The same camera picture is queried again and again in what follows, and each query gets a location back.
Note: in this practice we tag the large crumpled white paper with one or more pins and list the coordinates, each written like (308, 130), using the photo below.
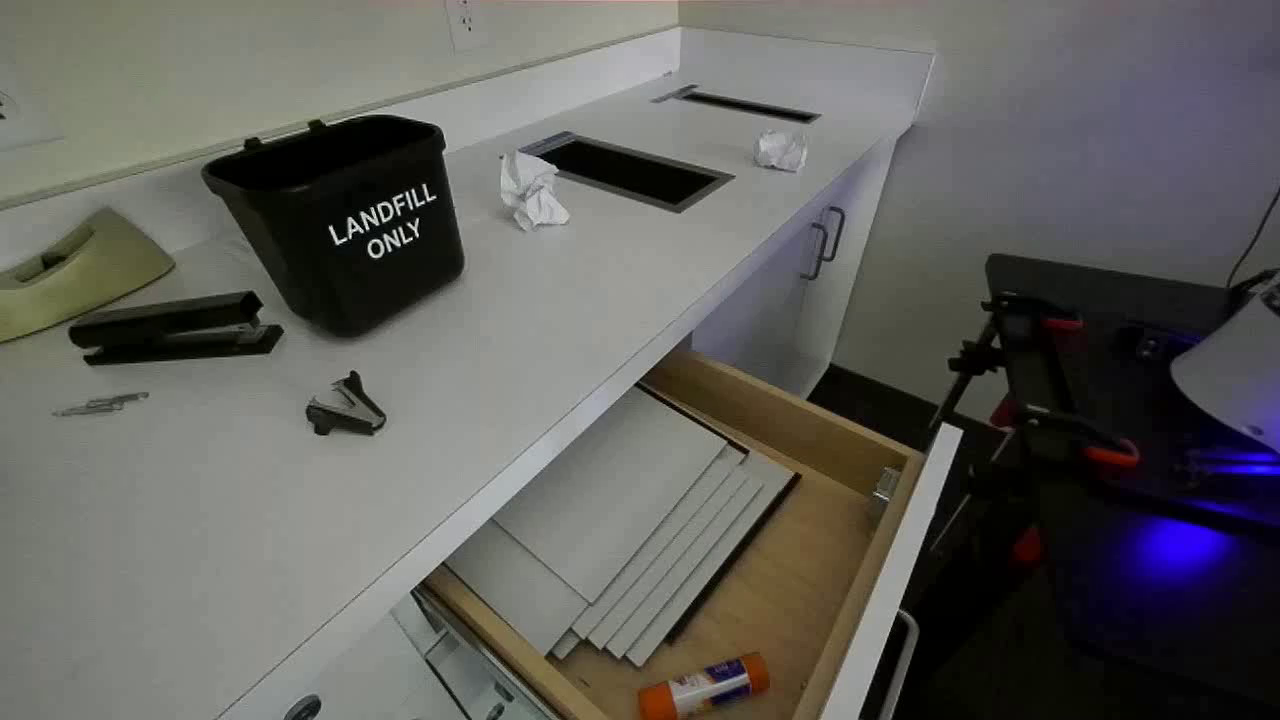
(531, 194)

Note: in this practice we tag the wooden drawer with white front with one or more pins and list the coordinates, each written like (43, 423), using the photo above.
(800, 584)

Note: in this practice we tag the white cabinet door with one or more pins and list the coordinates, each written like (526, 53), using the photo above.
(787, 286)

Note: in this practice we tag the black tripod stand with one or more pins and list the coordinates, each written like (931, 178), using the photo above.
(970, 361)

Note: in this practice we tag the orange capped glue stick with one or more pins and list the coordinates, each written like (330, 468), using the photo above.
(703, 687)

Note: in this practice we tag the large grey sheet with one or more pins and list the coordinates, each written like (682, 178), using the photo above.
(612, 495)

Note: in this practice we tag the black landfill bin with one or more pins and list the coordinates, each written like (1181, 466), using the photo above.
(334, 254)

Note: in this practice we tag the black work table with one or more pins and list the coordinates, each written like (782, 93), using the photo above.
(1133, 403)

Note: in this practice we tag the round black drawer lock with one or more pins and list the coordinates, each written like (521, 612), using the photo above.
(303, 705)

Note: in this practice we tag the black stapler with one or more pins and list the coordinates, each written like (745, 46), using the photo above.
(173, 330)

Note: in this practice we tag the white lamp shade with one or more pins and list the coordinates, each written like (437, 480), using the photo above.
(1243, 373)

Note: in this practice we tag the small crumpled white paper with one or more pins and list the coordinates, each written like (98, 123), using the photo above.
(782, 151)

